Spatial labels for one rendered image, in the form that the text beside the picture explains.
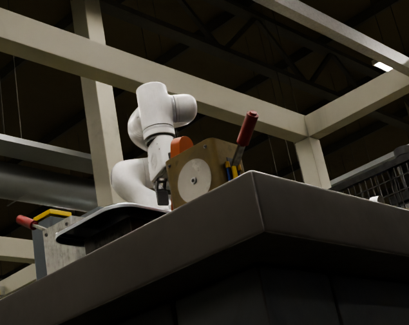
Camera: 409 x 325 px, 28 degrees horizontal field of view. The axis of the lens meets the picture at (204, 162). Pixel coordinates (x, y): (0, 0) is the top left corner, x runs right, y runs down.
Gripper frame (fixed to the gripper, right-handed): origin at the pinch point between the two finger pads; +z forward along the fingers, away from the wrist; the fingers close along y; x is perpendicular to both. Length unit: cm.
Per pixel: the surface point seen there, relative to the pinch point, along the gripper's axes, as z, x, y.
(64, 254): 28, -40, 38
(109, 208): 28, -39, 62
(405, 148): -32, 114, -36
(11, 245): -213, 101, -643
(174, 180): 25, -29, 66
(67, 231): 27, -43, 49
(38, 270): 23.3, -39.7, 15.4
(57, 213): 12.0, -35.5, 19.0
